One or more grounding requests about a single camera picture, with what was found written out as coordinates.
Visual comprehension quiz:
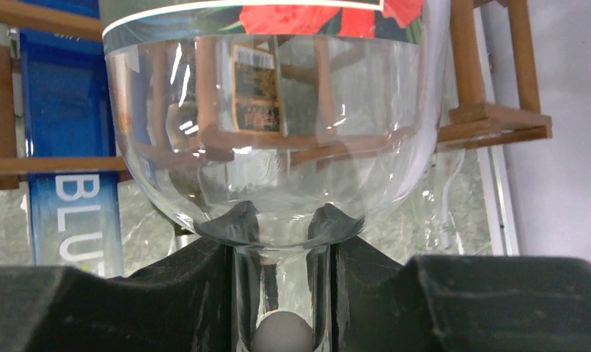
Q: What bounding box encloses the clear dark-labelled round bottle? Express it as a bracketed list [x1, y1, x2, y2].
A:
[99, 1, 452, 351]

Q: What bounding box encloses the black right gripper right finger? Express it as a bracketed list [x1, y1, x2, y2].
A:
[309, 204, 591, 351]

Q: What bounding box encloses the brown wooden wine rack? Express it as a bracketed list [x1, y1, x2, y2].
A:
[0, 0, 553, 191]

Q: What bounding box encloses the clear round glass bottle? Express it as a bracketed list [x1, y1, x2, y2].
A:
[411, 150, 466, 253]

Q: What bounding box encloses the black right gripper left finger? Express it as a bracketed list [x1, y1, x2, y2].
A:
[0, 201, 263, 352]

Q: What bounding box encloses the blue square glass bottle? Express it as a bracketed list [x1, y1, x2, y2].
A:
[20, 29, 124, 277]

